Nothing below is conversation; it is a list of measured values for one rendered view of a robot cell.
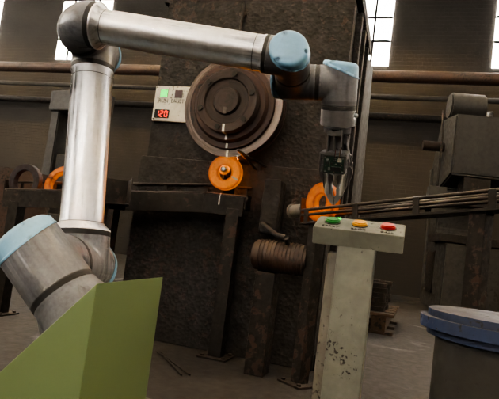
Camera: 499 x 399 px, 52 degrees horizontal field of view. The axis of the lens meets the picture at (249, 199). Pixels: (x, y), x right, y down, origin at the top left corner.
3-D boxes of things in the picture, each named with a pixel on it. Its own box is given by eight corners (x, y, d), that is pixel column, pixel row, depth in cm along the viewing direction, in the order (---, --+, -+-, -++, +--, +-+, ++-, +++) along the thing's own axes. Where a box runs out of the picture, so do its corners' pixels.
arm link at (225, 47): (45, -16, 126) (315, 25, 115) (70, 12, 138) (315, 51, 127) (31, 27, 124) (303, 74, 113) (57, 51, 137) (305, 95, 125)
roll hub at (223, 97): (262, 73, 225) (256, 135, 223) (203, 73, 233) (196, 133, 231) (259, 68, 220) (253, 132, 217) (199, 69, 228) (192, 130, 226)
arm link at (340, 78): (321, 59, 135) (359, 60, 134) (318, 108, 138) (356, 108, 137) (320, 58, 126) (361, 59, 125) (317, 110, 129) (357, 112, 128)
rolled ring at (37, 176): (39, 162, 261) (43, 164, 264) (9, 164, 266) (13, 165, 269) (37, 199, 258) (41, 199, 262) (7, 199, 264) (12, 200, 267)
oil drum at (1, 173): (1, 263, 498) (17, 172, 505) (53, 271, 480) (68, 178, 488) (-49, 264, 441) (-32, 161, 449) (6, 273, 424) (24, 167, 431)
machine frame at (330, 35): (169, 315, 317) (207, 43, 332) (344, 347, 285) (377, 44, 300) (104, 330, 248) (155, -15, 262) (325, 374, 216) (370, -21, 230)
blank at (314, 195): (319, 229, 203) (314, 229, 201) (306, 199, 211) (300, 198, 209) (346, 207, 194) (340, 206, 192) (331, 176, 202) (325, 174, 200)
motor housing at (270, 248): (244, 366, 213) (260, 238, 217) (295, 377, 206) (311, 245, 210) (234, 373, 200) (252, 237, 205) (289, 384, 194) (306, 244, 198)
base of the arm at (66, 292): (102, 298, 101) (74, 260, 103) (29, 361, 101) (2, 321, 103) (136, 298, 120) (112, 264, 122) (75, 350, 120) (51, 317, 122)
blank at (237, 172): (204, 180, 236) (202, 179, 233) (221, 150, 235) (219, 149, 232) (232, 196, 231) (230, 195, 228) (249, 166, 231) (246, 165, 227)
